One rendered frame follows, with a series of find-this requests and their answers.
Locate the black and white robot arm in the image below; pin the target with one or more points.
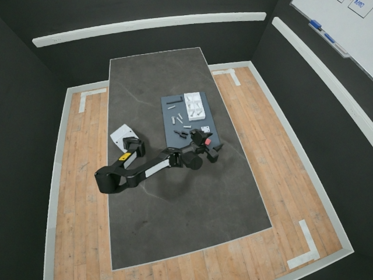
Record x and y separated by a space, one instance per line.
108 178

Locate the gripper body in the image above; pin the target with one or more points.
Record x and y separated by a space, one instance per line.
212 155

